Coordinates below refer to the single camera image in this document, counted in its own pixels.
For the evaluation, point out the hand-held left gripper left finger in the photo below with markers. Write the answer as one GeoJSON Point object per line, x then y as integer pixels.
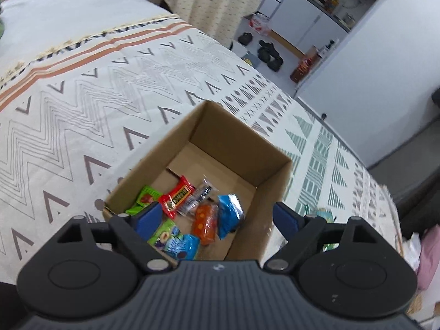
{"type": "Point", "coordinates": [149, 219]}

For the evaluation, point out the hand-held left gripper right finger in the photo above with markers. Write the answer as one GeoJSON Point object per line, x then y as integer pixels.
{"type": "Point", "coordinates": [287, 219]}

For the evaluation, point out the red snack packet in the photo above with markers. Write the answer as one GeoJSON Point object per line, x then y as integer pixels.
{"type": "Point", "coordinates": [177, 197]}

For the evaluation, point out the blue green snack packet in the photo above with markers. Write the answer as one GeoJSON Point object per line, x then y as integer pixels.
{"type": "Point", "coordinates": [178, 244]}

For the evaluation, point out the green cake snack packet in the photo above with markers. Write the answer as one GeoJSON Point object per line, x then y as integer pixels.
{"type": "Point", "coordinates": [326, 215]}

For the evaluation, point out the small orange snack packet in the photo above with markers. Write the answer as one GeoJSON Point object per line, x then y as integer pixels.
{"type": "Point", "coordinates": [205, 225]}

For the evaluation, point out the small blue snack packet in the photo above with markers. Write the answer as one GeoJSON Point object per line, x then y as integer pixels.
{"type": "Point", "coordinates": [228, 213]}

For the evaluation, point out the black white snack packet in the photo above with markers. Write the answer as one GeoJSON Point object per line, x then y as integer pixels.
{"type": "Point", "coordinates": [202, 192]}

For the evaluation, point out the brown cardboard box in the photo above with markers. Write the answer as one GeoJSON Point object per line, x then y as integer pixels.
{"type": "Point", "coordinates": [223, 137]}

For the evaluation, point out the patterned printed blanket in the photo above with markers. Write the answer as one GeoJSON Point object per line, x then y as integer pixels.
{"type": "Point", "coordinates": [86, 110]}

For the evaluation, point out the white clothes pile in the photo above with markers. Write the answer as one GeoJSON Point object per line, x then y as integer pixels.
{"type": "Point", "coordinates": [410, 251]}

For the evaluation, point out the pink pillow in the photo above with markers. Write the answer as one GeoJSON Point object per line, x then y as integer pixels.
{"type": "Point", "coordinates": [431, 257]}

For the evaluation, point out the red oil bottle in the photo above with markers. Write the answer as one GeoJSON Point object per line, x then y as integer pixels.
{"type": "Point", "coordinates": [304, 67]}

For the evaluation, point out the black slipper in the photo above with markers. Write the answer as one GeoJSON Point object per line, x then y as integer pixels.
{"type": "Point", "coordinates": [266, 45]}
{"type": "Point", "coordinates": [245, 37]}
{"type": "Point", "coordinates": [273, 60]}

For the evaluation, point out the pink water bottle pack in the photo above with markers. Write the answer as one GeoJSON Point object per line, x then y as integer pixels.
{"type": "Point", "coordinates": [259, 24]}

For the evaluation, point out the white kitchen cabinet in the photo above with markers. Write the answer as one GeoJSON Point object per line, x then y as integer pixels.
{"type": "Point", "coordinates": [302, 17]}

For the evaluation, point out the round table with dotted tablecloth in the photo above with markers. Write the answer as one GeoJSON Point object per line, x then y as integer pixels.
{"type": "Point", "coordinates": [206, 3]}

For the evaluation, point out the white bed sheet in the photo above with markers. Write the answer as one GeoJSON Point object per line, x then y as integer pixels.
{"type": "Point", "coordinates": [51, 17]}

